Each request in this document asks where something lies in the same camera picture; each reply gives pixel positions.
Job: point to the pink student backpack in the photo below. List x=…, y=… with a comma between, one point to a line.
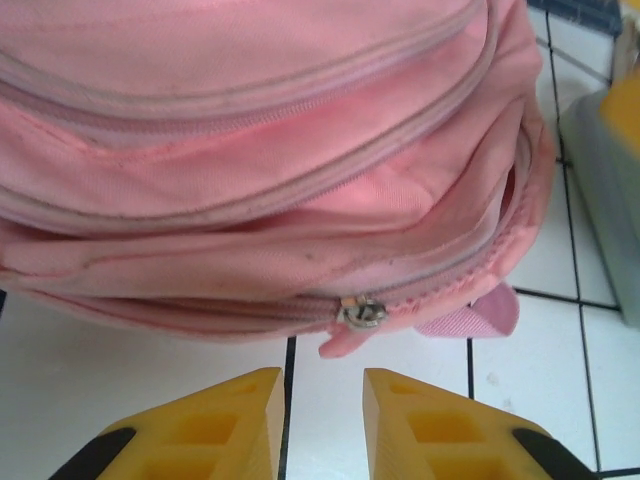
x=250, y=175

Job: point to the pale green pencil case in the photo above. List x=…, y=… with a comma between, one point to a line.
x=600, y=200

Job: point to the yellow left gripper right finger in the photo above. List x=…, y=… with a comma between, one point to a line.
x=390, y=405

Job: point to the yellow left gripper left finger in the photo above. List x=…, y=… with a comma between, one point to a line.
x=250, y=400

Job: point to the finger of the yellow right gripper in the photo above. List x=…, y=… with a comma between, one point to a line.
x=622, y=110

